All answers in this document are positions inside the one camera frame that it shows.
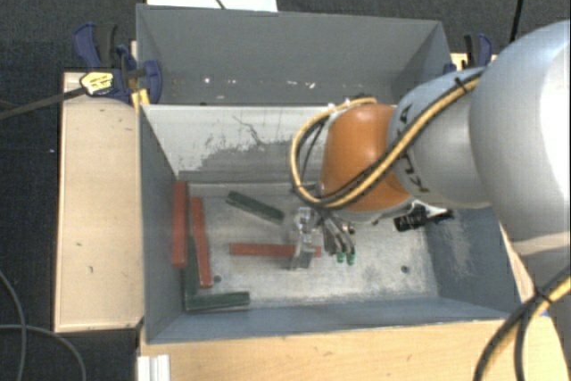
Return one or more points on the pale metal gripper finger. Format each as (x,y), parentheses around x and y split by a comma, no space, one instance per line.
(298,252)
(312,232)

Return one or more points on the red-brown flat block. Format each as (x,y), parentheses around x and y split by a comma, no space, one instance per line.
(180,227)
(259,249)
(201,241)

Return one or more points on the grey metal bin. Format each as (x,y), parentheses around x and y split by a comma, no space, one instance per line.
(276,53)

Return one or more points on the black cylinder on white bracket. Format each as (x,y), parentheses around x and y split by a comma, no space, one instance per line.
(412,220)

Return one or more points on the pale wood board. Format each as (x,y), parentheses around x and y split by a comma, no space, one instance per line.
(98,201)

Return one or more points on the dark green flat block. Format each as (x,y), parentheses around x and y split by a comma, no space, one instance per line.
(220,301)
(254,206)
(191,272)

